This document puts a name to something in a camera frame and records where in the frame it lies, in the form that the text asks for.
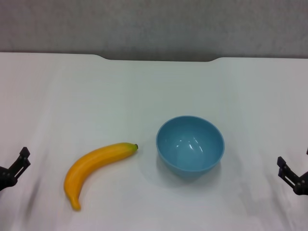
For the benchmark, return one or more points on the blue plastic bowl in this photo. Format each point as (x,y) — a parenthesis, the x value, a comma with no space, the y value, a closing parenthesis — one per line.
(190,149)

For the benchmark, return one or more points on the yellow banana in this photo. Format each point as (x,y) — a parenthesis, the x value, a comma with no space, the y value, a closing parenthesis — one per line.
(96,158)

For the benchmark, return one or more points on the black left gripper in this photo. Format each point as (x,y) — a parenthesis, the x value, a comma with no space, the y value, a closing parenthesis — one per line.
(6,179)

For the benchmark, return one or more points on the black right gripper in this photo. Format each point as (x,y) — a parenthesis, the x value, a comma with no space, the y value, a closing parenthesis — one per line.
(302,185)

